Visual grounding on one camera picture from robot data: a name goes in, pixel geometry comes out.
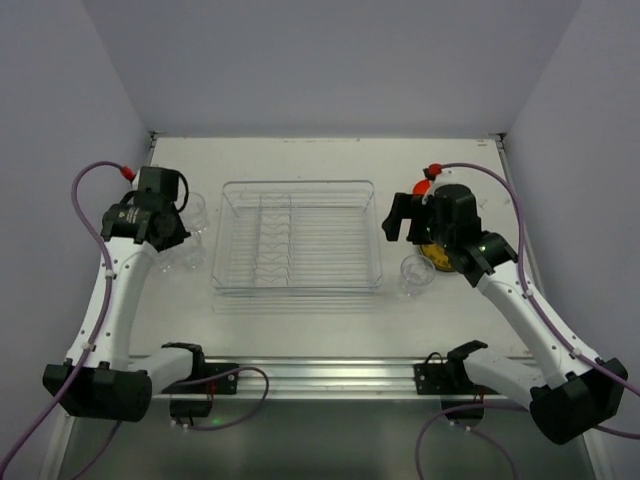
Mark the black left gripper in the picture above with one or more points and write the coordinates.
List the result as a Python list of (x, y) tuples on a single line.
[(173, 232)]

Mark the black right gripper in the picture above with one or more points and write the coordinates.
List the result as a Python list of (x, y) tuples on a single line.
[(413, 218)]

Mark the orange plastic bowl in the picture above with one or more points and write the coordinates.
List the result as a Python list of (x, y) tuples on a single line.
[(421, 187)]

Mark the clear glass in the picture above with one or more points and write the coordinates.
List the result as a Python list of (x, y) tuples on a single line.
[(195, 216), (417, 273), (191, 253), (167, 262)]

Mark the brown patterned plate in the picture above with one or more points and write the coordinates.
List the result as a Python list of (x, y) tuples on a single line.
[(437, 256)]

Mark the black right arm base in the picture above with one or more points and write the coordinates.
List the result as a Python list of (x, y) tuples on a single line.
[(435, 377)]

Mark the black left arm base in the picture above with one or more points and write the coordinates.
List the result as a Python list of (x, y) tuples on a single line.
[(188, 403)]

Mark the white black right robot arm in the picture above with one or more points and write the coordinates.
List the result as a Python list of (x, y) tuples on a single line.
[(571, 389)]

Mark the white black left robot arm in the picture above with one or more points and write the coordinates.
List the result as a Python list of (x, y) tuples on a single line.
[(98, 379)]

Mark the clear plastic dish tray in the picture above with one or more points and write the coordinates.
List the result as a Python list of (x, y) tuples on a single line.
[(335, 245)]

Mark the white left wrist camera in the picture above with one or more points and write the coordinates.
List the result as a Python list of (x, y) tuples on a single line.
[(132, 177)]

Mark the aluminium mounting rail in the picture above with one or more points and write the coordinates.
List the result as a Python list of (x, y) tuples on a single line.
[(327, 379)]

